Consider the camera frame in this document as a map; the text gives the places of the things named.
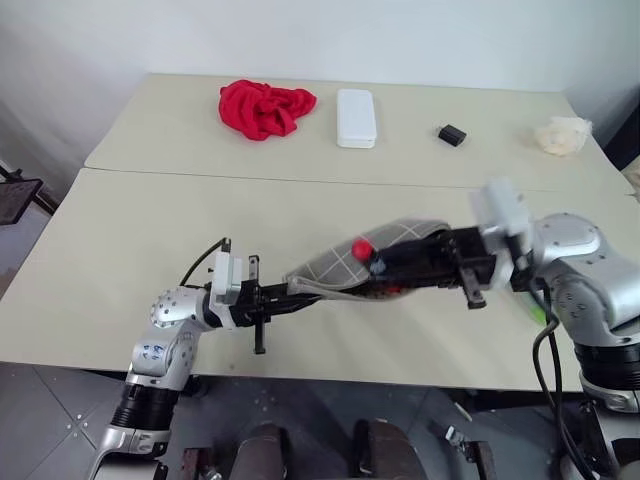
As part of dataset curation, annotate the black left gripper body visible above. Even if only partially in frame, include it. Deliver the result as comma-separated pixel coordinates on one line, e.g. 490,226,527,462
227,254,274,355

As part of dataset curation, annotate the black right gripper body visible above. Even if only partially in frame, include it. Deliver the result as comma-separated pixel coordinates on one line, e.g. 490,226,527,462
444,226,501,310

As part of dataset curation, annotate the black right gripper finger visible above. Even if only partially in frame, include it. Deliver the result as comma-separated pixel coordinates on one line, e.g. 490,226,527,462
382,232,450,269
372,269,449,292

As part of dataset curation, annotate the grey checked fabric pouch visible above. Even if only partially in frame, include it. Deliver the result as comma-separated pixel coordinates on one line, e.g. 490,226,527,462
283,217,451,306

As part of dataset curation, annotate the green marker pen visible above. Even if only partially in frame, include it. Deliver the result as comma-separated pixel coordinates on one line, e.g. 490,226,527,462
519,292,549,326

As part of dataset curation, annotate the small black block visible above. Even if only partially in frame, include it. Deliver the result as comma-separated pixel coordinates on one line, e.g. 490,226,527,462
437,124,470,148

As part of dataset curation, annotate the dark rounded shape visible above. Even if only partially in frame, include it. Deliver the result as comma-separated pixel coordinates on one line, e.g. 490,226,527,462
353,418,416,480
234,423,289,480

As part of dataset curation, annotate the white rectangular box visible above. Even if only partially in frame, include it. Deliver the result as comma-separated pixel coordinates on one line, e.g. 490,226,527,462
335,88,378,149

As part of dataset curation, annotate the crumpled white tissue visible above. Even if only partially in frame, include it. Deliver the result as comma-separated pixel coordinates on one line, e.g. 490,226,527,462
533,115,596,157

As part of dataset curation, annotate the small metal caster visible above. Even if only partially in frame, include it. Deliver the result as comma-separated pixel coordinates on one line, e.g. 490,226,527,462
442,424,471,449

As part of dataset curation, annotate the crumpled red cloth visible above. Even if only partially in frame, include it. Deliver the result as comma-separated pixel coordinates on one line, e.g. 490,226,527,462
218,78,319,143

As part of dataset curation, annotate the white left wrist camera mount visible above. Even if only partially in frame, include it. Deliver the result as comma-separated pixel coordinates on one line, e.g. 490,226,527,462
208,252,245,309

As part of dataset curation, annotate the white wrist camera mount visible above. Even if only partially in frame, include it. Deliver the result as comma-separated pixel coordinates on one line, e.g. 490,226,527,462
208,252,245,309
468,175,532,294

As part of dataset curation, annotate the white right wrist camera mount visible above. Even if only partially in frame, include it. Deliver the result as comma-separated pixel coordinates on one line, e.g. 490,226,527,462
468,175,532,294

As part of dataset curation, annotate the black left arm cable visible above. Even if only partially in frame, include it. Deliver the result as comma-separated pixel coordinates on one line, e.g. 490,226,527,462
179,237,234,289

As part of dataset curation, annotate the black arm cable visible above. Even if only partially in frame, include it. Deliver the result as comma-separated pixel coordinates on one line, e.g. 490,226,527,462
532,319,591,480
179,237,234,289

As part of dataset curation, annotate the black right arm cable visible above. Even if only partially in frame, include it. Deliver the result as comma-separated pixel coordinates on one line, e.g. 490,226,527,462
532,319,591,480

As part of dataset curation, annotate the rusty metal bracket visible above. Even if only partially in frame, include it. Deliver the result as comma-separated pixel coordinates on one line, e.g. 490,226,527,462
467,439,501,480
180,447,211,480

